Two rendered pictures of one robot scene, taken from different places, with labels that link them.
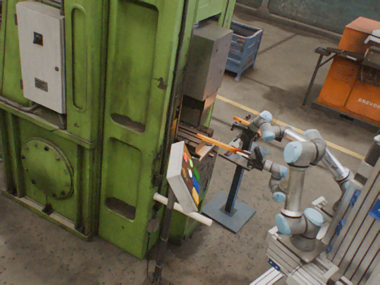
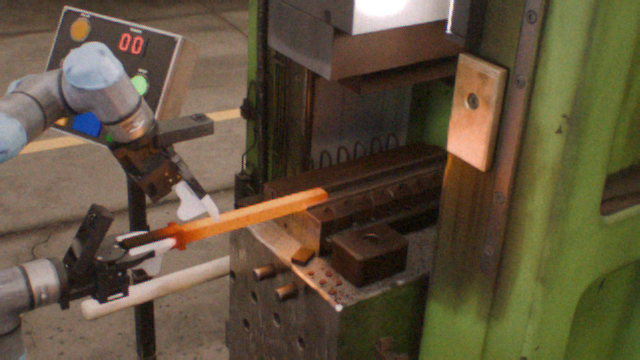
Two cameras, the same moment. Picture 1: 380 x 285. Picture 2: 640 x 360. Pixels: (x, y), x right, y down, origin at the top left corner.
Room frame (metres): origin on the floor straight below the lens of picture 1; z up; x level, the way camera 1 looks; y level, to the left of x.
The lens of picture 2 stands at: (3.15, -1.31, 1.80)
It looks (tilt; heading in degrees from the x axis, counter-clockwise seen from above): 28 degrees down; 121
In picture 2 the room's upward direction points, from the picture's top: 4 degrees clockwise
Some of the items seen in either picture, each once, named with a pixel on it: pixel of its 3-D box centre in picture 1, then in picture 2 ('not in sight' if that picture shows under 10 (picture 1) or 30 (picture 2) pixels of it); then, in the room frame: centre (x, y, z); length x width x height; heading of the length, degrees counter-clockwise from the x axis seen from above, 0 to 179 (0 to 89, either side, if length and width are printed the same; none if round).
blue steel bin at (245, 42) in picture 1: (220, 43); not in sight; (6.58, -0.24, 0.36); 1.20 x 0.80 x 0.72; 68
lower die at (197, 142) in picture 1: (176, 133); (375, 189); (2.44, 0.09, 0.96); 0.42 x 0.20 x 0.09; 68
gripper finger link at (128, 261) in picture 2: not in sight; (128, 257); (2.28, -0.45, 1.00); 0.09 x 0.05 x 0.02; 65
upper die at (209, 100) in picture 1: (184, 90); (391, 21); (2.44, 0.09, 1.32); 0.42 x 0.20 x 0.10; 68
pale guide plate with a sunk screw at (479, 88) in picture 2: not in sight; (475, 112); (2.71, -0.10, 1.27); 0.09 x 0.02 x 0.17; 158
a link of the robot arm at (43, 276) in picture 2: (267, 165); (41, 284); (2.20, -0.57, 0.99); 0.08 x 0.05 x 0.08; 158
